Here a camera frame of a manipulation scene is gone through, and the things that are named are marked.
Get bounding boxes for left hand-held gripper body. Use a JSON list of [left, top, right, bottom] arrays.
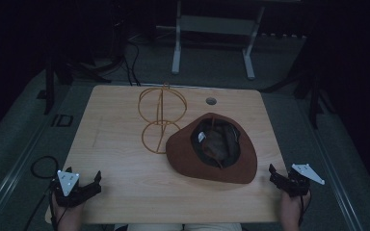
[[50, 169, 102, 208]]

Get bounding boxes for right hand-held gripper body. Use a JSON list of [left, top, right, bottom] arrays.
[[280, 163, 326, 198]]

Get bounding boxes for brown felt hat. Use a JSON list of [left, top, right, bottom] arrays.
[[165, 112, 258, 185]]

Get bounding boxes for gold wire hat stand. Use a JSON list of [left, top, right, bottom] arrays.
[[137, 82, 188, 155]]

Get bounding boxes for person's right hand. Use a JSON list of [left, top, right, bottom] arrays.
[[280, 189, 312, 220]]

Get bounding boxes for person's left hand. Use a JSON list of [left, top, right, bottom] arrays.
[[51, 193, 86, 226]]

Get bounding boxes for black metal stand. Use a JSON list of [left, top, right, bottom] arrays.
[[38, 52, 112, 116], [293, 71, 336, 130]]

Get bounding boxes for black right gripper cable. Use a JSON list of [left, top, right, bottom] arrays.
[[298, 191, 313, 227]]

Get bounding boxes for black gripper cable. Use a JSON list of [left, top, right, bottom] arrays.
[[23, 155, 61, 231], [298, 191, 313, 227]]

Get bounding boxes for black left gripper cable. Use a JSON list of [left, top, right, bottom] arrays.
[[23, 155, 61, 231]]

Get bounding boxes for black floor bracket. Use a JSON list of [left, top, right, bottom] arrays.
[[50, 113, 75, 128]]

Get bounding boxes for black floor cables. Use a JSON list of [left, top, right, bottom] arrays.
[[121, 32, 143, 88]]

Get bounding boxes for white metal desk frame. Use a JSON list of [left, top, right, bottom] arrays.
[[171, 0, 266, 81]]

